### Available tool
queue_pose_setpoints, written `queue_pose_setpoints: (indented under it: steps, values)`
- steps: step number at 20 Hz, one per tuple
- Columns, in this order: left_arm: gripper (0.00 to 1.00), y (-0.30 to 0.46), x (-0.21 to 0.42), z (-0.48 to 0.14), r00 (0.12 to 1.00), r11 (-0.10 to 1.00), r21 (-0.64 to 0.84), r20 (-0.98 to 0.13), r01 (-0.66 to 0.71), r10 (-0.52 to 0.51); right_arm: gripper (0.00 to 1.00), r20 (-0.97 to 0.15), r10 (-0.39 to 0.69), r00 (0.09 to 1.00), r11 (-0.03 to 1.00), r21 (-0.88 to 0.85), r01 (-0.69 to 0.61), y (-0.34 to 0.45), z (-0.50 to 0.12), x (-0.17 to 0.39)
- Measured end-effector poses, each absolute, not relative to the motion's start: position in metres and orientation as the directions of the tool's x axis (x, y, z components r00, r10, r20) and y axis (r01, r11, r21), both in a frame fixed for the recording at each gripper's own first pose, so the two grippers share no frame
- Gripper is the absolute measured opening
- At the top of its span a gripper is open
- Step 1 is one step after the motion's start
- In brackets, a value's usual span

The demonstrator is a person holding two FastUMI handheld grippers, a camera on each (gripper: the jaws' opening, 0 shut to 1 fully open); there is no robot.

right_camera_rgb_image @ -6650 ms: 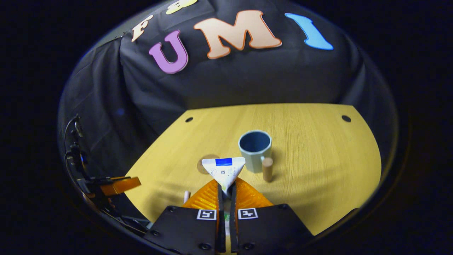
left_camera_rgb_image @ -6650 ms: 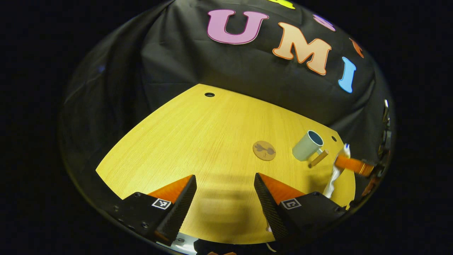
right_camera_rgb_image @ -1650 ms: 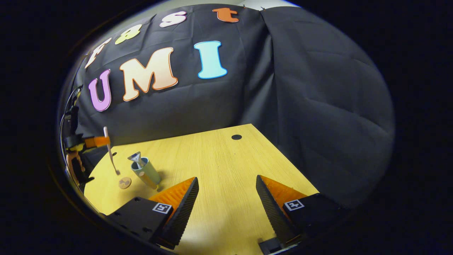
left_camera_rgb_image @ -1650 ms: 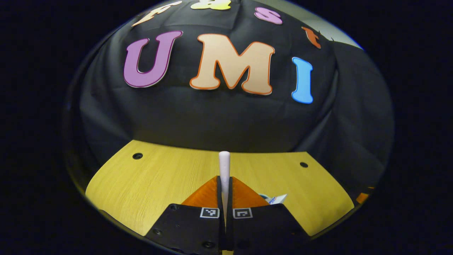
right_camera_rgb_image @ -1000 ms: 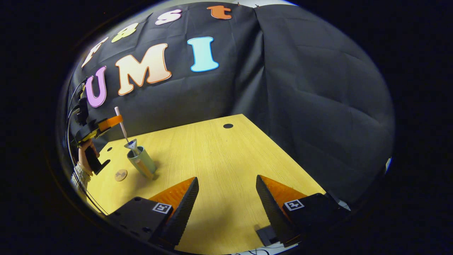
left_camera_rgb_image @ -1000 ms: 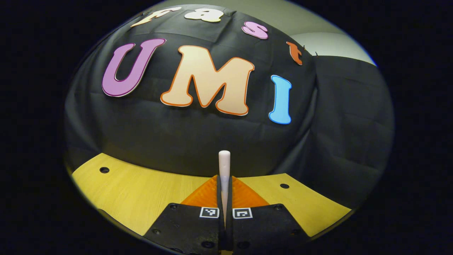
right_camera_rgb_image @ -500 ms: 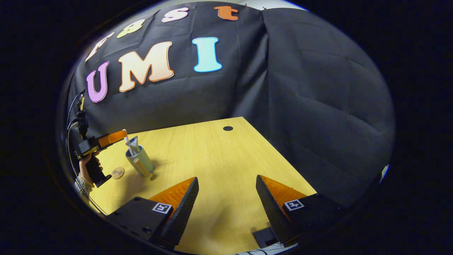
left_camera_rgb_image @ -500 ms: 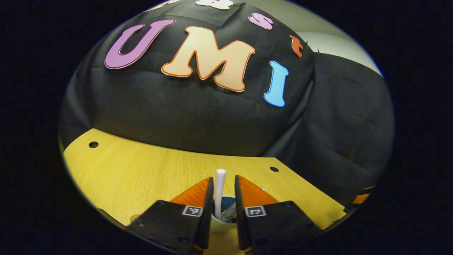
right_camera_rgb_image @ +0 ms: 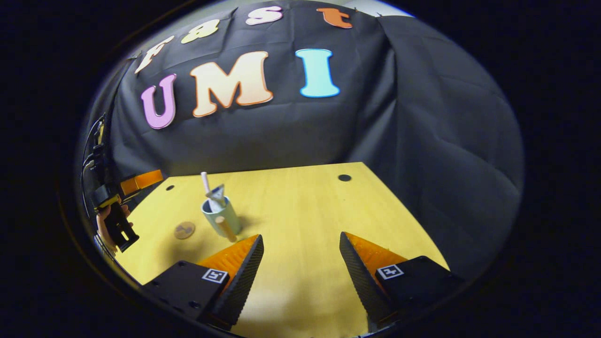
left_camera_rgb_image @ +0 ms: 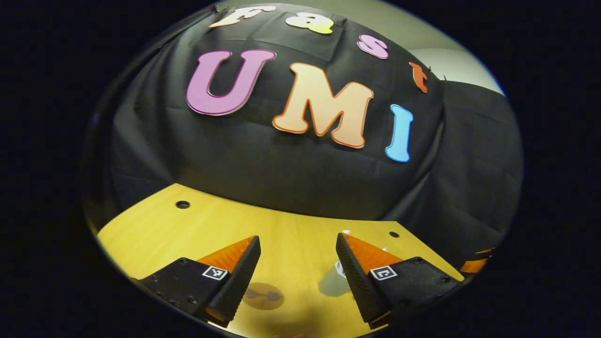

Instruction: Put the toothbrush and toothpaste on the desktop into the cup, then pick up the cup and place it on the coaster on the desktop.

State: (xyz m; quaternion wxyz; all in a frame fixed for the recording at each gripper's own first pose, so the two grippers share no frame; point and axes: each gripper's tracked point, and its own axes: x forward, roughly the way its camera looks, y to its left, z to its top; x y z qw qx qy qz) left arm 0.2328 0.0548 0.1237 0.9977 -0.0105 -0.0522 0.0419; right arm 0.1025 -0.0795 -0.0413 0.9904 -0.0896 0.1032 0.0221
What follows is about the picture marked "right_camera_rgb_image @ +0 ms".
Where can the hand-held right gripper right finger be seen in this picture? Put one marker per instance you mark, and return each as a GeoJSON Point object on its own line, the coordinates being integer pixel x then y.
{"type": "Point", "coordinates": [361, 281]}

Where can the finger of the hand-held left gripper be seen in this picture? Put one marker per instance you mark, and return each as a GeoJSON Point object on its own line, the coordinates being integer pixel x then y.
{"type": "Point", "coordinates": [148, 179]}

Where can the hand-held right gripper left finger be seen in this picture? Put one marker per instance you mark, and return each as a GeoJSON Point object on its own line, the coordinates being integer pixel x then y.
{"type": "Point", "coordinates": [242, 286]}

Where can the white toothbrush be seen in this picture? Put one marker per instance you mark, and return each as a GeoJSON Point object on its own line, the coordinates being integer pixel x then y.
{"type": "Point", "coordinates": [205, 180]}

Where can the round cork coaster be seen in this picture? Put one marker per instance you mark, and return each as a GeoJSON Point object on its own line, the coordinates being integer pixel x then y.
{"type": "Point", "coordinates": [184, 230]}

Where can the white toothpaste tube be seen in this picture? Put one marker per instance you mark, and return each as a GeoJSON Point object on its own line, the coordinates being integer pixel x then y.
{"type": "Point", "coordinates": [217, 192]}

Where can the wooden desktop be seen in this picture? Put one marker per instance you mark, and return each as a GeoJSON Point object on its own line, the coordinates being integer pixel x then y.
{"type": "Point", "coordinates": [305, 211]}

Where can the black backdrop cloth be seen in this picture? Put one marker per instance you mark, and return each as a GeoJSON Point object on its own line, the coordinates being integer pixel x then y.
{"type": "Point", "coordinates": [422, 141]}

